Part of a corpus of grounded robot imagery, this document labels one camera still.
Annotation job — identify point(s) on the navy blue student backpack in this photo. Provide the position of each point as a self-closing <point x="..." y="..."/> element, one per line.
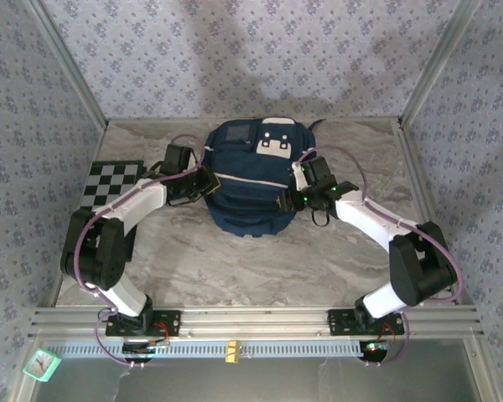
<point x="251" y="201"/>

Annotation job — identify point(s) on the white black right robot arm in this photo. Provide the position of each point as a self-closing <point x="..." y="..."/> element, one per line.
<point x="419" y="268"/>

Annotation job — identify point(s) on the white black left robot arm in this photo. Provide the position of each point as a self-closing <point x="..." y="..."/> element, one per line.
<point x="96" y="251"/>

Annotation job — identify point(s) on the black grey checkered board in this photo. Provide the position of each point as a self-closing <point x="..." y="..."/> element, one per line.
<point x="109" y="180"/>

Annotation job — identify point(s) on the mint green alarm clock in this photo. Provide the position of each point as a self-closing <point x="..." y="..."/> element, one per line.
<point x="42" y="365"/>

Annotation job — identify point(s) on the aluminium table side rail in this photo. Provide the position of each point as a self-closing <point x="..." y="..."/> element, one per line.
<point x="418" y="167"/>

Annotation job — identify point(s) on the aluminium mounting rail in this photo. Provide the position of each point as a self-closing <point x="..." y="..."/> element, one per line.
<point x="255" y="322"/>

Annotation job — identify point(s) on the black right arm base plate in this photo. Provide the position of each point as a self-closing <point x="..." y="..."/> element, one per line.
<point x="339" y="322"/>

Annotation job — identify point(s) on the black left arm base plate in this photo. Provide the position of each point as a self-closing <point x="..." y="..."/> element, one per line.
<point x="167" y="322"/>

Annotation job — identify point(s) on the aluminium frame post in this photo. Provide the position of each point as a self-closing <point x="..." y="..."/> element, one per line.
<point x="438" y="63"/>
<point x="70" y="63"/>

